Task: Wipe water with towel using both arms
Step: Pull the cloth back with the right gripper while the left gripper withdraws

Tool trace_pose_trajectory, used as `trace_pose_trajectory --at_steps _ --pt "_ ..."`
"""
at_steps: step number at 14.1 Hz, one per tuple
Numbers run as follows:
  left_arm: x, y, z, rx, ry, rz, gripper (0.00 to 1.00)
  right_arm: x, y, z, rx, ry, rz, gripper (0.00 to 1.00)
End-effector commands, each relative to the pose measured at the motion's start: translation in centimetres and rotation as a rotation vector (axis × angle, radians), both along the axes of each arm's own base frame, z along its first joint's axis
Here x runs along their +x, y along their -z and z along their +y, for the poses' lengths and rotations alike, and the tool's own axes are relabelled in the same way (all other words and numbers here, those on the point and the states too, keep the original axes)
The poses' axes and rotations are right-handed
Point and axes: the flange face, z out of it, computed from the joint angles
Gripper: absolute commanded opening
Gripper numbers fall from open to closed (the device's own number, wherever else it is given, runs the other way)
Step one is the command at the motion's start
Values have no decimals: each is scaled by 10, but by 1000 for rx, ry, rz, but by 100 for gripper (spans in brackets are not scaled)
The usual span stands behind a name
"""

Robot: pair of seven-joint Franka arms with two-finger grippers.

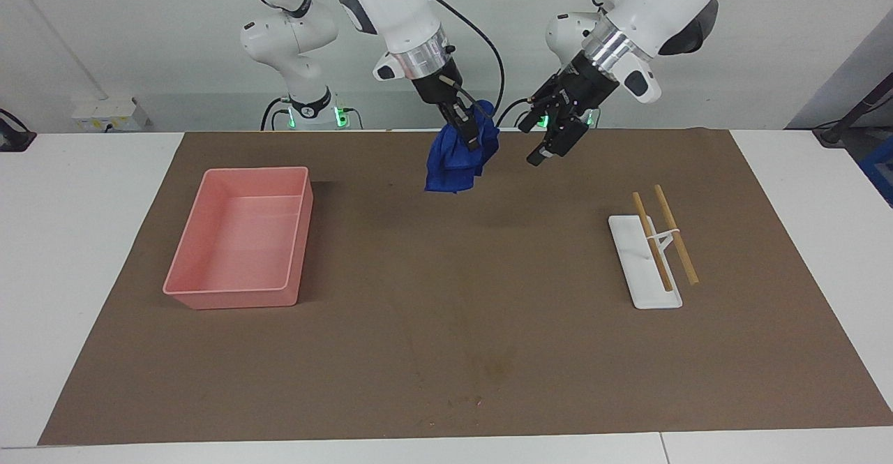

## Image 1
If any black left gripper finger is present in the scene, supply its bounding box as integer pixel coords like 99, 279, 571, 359
517, 101, 550, 132
526, 122, 587, 167

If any blue towel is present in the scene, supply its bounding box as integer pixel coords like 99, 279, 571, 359
424, 99, 501, 194

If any wooden rack rod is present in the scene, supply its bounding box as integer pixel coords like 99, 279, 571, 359
653, 184, 700, 285
632, 192, 673, 292

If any brown table mat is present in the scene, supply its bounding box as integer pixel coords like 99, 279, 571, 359
38, 129, 893, 446

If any pink plastic bin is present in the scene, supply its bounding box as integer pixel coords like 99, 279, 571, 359
163, 166, 314, 310

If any black stand leg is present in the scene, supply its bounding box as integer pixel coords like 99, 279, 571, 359
813, 73, 893, 147

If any blue crate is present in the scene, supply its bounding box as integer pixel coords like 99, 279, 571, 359
860, 136, 893, 208

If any white power strip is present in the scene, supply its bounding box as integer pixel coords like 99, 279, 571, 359
72, 98, 149, 132

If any black base cable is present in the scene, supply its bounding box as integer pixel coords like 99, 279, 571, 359
497, 98, 538, 128
262, 98, 292, 130

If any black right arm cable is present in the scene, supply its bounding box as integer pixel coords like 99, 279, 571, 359
429, 0, 506, 117

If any black clamp mount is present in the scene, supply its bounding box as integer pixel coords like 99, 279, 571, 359
0, 108, 37, 152

